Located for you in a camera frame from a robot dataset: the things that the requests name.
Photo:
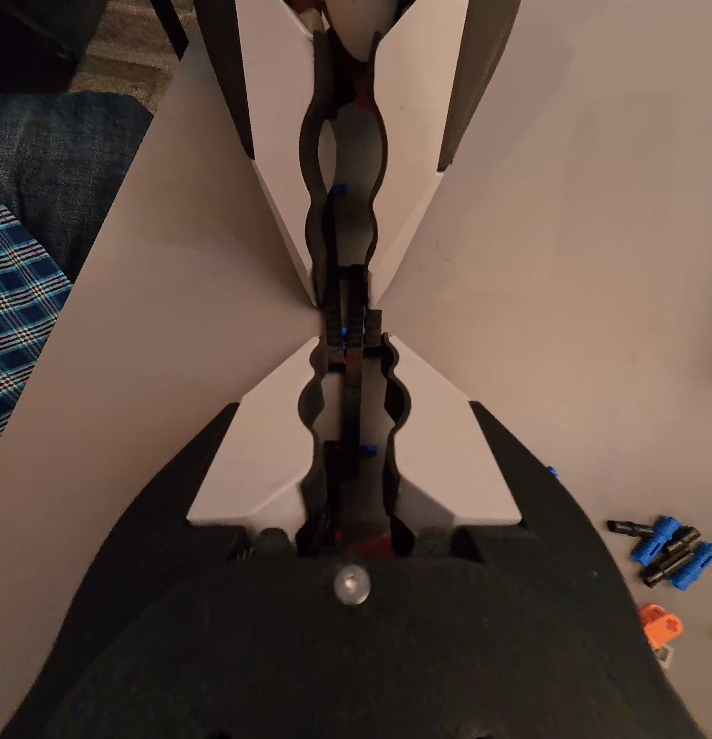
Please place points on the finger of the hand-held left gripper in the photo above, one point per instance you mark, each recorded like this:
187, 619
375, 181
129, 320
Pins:
272, 115
413, 115

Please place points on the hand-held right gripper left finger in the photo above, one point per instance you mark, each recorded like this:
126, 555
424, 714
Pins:
252, 462

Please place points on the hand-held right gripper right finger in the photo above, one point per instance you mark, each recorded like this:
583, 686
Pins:
454, 462

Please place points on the black toy beam assembly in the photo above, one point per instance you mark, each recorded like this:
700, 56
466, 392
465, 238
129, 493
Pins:
351, 404

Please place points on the beige desk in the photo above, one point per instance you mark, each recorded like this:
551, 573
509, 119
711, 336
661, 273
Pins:
564, 231

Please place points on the black furniture leg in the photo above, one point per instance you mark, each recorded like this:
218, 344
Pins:
170, 26

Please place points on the blue and black toy pin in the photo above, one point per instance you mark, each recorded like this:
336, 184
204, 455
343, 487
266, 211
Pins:
655, 542
696, 566

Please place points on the dark blue trousers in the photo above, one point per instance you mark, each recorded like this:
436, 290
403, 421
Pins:
61, 167

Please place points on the dark furniture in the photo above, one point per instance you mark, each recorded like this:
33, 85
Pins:
38, 40

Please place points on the orange toy connector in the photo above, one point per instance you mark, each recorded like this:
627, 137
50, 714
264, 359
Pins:
659, 626

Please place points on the blue plaid cloth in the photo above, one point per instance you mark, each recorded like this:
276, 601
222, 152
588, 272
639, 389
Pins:
21, 300

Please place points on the small grey toy piece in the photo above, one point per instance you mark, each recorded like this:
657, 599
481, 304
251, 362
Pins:
665, 655

